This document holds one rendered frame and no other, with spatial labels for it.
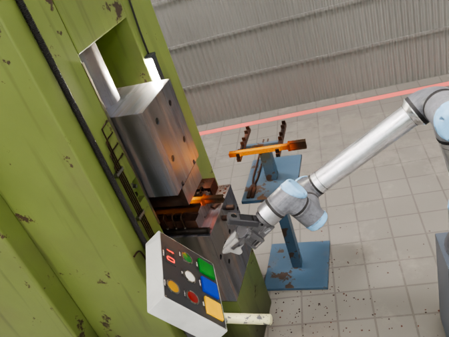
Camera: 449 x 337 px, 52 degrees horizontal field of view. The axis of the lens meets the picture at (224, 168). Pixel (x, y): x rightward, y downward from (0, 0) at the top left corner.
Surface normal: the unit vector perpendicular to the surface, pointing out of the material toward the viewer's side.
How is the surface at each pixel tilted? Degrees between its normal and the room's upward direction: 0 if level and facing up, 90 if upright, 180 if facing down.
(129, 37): 90
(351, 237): 0
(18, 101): 90
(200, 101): 90
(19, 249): 90
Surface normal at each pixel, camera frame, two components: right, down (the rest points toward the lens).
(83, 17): 0.93, -0.09
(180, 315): 0.16, 0.49
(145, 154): -0.25, 0.58
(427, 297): -0.29, -0.80
